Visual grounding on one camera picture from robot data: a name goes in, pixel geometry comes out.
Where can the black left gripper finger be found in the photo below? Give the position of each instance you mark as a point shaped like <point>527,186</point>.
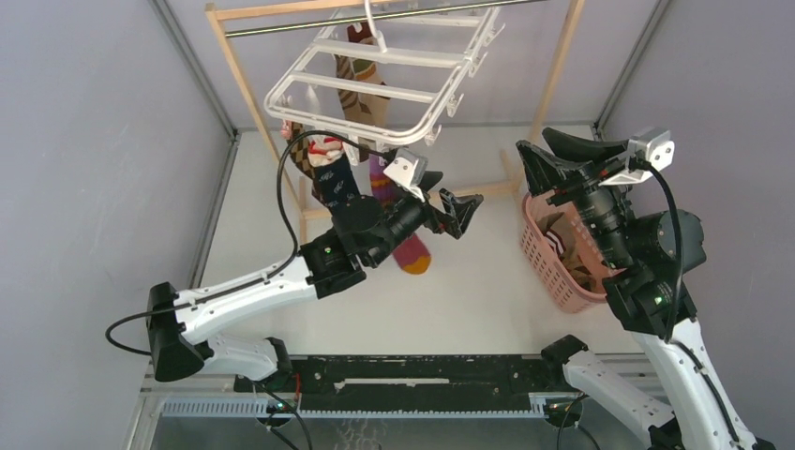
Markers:
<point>427,181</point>
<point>457,212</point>

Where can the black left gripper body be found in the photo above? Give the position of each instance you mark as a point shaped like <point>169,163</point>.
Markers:
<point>432,217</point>

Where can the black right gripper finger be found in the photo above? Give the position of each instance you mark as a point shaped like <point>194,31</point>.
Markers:
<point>543,170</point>
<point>568,149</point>

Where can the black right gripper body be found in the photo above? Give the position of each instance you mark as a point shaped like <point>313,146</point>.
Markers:
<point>579,189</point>

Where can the purple orange striped sock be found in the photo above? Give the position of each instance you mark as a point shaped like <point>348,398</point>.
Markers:
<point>412,256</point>

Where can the white plastic clip hanger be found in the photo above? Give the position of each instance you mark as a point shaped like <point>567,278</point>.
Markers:
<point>401,115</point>

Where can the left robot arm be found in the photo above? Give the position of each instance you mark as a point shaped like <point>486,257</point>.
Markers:
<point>185,328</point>

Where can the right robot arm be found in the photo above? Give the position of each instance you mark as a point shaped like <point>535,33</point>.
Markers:
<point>649,256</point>

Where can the pink laundry basket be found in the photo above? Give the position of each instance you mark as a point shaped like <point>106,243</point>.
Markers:
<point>565,293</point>

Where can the navy blue sock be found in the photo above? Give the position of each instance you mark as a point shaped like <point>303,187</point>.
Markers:
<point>333,181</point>

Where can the brown striped sock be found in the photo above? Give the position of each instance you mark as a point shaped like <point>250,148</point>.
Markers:
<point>364,108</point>

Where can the brown argyle sock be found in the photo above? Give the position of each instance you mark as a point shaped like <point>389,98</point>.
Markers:
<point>299,153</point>

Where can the metal rack rod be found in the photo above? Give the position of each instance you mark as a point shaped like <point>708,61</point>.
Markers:
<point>393,15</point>

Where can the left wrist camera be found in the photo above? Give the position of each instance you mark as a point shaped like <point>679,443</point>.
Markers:
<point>406,170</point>

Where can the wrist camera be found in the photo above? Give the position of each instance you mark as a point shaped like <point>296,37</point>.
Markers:
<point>406,170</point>
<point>652,146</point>

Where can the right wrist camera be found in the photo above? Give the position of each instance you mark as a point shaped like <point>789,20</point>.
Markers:
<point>652,146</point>

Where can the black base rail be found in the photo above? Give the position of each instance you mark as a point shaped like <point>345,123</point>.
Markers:
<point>420,384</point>

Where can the wooden drying rack frame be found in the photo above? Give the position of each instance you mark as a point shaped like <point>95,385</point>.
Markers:
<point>333,40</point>

